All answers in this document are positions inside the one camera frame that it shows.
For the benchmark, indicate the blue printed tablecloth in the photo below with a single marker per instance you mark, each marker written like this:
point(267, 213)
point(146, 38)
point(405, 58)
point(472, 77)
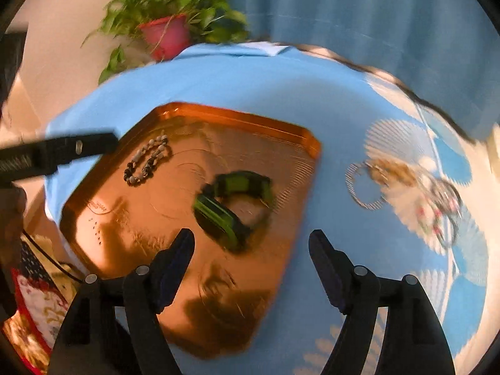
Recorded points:
point(312, 105)

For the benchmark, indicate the red patterned cloth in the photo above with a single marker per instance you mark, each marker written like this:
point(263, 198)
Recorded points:
point(39, 300)

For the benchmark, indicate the green black watch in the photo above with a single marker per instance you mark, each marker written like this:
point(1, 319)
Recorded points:
point(218, 215)

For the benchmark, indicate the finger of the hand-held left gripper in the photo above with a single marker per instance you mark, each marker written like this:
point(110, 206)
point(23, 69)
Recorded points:
point(70, 150)

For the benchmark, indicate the silver beaded bangle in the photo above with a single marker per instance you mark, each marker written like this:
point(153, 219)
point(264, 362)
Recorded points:
point(455, 195)

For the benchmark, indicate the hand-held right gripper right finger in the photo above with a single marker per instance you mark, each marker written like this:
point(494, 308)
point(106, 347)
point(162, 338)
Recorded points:
point(326, 269)

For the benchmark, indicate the orange metal tray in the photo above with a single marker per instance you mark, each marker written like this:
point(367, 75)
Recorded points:
point(156, 203)

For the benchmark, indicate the green plant in red pot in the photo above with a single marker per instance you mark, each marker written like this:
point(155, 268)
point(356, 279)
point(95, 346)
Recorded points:
point(166, 37)

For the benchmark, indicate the blue curtain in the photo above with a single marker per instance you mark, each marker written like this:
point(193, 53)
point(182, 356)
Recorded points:
point(351, 7)

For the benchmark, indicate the thin round bangle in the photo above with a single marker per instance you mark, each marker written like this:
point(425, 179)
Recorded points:
point(367, 204)

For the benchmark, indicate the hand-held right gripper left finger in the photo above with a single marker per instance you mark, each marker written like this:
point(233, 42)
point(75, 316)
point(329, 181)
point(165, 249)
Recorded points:
point(177, 265)

